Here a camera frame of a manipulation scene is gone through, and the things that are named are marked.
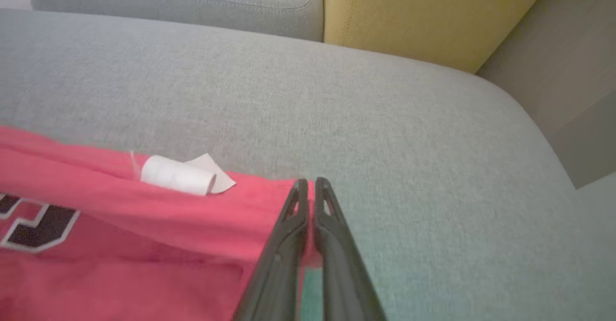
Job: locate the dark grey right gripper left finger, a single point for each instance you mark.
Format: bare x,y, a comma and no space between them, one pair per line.
279,263

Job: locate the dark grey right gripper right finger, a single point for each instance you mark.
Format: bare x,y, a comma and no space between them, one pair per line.
341,263

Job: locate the red basketball jersey white trim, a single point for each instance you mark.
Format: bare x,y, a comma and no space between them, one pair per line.
144,244

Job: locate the grey fabric sofa chaise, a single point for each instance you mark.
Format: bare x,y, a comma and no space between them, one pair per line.
385,133

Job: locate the yellow sofa cushion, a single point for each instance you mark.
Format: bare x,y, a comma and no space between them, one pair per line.
423,13

